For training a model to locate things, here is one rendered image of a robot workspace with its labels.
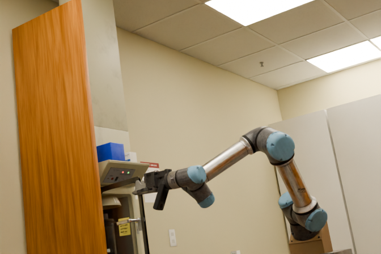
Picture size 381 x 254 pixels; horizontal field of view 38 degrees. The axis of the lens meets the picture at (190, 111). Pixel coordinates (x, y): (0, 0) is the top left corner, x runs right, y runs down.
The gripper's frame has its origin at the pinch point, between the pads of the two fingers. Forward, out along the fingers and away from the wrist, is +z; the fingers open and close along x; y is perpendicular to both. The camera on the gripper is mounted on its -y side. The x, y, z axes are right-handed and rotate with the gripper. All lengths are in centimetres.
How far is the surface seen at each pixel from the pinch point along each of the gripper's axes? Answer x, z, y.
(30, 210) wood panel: 1, 66, 4
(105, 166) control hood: -7.5, 21.3, 17.0
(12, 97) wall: 1, 73, 65
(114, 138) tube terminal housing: -27, 30, 35
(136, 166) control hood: -29.2, 20.0, 17.9
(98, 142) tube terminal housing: -14.3, 30.3, 31.9
